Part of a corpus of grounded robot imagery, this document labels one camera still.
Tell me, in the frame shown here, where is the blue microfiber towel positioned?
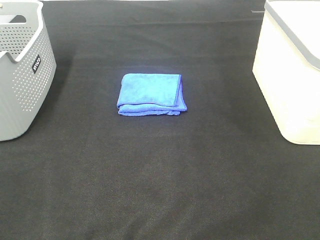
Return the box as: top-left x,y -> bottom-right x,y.
116,73 -> 188,117

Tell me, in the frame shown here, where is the white plastic storage bin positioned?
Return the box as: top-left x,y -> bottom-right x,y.
252,0 -> 320,145

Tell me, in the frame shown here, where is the grey perforated plastic basket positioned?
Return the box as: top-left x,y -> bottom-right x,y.
0,0 -> 57,141

